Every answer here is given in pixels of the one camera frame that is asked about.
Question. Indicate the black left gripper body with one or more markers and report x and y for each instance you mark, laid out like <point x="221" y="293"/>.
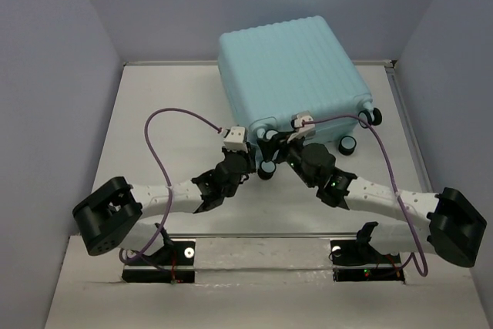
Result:
<point x="248" y="166"/>

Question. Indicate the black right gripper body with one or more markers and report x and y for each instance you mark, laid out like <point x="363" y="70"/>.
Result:
<point x="294" y="155"/>

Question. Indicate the light blue suitcase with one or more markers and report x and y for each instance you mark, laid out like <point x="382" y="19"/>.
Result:
<point x="272" y="73"/>

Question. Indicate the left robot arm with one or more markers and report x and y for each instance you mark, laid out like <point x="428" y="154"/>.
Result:
<point x="112" y="216"/>

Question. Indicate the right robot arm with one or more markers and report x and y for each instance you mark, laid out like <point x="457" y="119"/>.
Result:
<point x="445" y="223"/>

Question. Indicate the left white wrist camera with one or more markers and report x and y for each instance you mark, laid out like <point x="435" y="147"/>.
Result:
<point x="235" y="139"/>

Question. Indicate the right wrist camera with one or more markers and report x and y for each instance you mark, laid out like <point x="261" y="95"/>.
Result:
<point x="303" y="125"/>

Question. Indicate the metal rail on table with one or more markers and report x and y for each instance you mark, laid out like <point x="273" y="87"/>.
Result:
<point x="336" y="235"/>

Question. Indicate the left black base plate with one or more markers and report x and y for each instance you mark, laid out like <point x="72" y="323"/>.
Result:
<point x="172" y="264"/>

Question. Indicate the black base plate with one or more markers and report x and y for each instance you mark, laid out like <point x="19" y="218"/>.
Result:
<point x="172" y="264"/>
<point x="357" y="263"/>

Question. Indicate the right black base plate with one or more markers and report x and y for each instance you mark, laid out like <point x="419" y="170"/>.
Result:
<point x="357" y="263"/>

